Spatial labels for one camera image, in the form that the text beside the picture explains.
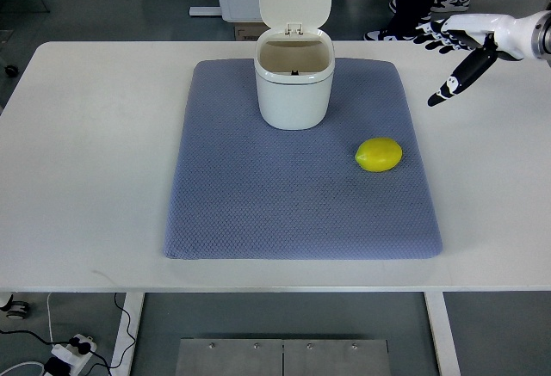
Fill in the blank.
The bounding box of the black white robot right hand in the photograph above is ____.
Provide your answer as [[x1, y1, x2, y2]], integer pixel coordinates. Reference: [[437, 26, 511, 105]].
[[413, 10, 550, 107]]

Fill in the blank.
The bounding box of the yellow lemon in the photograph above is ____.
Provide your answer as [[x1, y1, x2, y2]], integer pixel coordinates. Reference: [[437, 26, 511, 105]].
[[355, 137, 403, 172]]

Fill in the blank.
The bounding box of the white trash bin open lid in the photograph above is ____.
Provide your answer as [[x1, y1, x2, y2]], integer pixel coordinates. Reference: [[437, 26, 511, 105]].
[[254, 0, 335, 130]]

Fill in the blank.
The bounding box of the cardboard box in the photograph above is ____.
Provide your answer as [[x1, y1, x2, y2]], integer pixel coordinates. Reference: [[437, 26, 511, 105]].
[[233, 22, 269, 41]]

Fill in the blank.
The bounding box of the blue textured cloth mat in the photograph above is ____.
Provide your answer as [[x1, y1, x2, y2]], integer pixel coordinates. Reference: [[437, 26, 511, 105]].
[[164, 58, 443, 260]]

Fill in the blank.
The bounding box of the white table right leg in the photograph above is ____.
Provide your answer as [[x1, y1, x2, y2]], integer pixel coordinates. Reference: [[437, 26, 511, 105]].
[[424, 291, 461, 376]]

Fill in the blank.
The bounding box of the metal floor plate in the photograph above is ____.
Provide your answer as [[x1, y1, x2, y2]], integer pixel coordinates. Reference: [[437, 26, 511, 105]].
[[176, 338, 391, 375]]

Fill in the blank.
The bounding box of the black caster wheel left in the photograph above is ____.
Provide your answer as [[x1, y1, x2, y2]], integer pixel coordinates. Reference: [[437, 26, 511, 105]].
[[4, 65, 19, 77]]

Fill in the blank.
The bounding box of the white power strip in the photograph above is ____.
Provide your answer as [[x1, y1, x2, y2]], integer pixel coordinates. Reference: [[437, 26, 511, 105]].
[[52, 334, 97, 375]]

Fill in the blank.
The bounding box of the caster wheel lower left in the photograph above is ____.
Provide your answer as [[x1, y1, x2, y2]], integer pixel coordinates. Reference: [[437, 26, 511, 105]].
[[0, 293, 30, 319]]

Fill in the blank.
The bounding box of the white floor cable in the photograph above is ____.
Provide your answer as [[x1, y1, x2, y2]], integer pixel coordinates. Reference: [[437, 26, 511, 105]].
[[0, 293, 54, 376]]

